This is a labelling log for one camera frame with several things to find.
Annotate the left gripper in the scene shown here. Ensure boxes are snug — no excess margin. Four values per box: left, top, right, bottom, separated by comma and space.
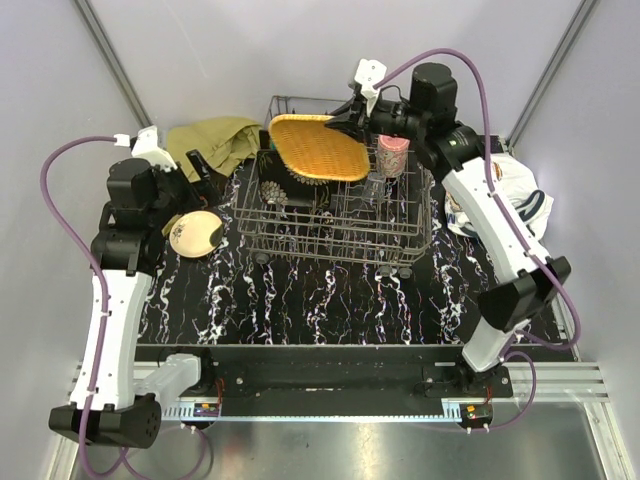
148, 149, 228, 227

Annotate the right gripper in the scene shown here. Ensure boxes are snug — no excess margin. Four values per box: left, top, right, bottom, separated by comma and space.
324, 93, 427, 147

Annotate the pink skull pattern mug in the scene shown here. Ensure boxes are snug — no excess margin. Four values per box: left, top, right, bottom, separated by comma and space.
376, 135, 410, 178

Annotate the cream round floral plate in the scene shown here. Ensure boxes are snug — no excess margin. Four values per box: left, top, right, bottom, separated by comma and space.
169, 211, 224, 259

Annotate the woven bamboo basket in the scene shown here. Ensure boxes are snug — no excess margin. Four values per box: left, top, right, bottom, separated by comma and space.
268, 114, 370, 182

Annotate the black floral square plate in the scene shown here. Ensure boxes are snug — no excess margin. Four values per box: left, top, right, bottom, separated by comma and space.
256, 149, 338, 209

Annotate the clear drinking glass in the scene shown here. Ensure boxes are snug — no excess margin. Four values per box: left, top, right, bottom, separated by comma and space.
362, 172, 387, 203

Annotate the teal square ceramic dish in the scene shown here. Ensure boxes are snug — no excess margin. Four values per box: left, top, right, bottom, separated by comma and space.
259, 129, 276, 150

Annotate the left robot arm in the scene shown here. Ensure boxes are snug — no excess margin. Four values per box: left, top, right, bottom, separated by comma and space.
49, 147, 216, 449

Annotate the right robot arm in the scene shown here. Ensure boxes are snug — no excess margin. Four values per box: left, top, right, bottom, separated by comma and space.
326, 59, 571, 397

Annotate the olive green cloth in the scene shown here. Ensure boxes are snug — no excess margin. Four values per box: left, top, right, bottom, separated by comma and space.
166, 116, 261, 182

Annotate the white printed t-shirt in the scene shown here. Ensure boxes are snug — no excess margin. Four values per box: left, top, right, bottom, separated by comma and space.
444, 153, 554, 240

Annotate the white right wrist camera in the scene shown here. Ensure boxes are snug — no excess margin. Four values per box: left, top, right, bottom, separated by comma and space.
350, 58, 387, 116

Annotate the grey wire dish rack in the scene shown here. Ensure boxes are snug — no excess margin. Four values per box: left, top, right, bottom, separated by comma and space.
233, 95, 434, 276

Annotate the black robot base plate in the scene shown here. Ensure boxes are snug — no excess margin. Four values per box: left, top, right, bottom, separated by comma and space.
185, 345, 513, 421

